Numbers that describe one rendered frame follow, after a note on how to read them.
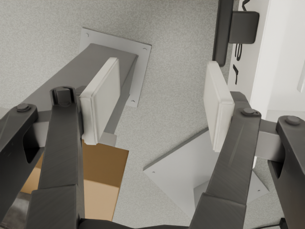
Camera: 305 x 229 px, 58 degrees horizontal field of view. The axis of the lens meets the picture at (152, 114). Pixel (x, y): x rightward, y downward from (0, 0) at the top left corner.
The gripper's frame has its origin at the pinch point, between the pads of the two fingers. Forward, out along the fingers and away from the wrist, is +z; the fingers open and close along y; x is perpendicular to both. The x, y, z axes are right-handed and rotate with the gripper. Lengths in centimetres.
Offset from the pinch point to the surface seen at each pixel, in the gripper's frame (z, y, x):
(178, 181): 96, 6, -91
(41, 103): 39, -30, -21
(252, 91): 7.9, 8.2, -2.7
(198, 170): 96, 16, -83
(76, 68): 66, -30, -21
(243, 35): 9.5, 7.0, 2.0
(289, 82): 17.0, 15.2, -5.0
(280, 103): 17.0, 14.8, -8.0
